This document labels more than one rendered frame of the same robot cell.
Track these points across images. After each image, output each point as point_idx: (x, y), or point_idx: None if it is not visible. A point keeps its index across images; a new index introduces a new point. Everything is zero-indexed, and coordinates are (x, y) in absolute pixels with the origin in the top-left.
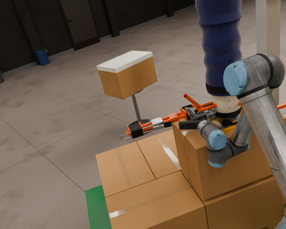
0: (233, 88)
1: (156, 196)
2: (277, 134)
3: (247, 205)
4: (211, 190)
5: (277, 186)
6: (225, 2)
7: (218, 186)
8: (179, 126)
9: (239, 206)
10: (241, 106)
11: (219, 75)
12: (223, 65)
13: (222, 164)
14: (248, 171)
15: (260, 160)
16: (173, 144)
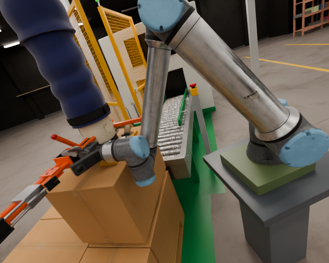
0: (168, 12)
1: None
2: (235, 54)
3: (167, 214)
4: (145, 224)
5: (169, 183)
6: (53, 2)
7: (147, 214)
8: (76, 171)
9: (165, 219)
10: None
11: (83, 98)
12: (84, 84)
13: (155, 175)
14: (154, 182)
15: (154, 167)
16: (51, 234)
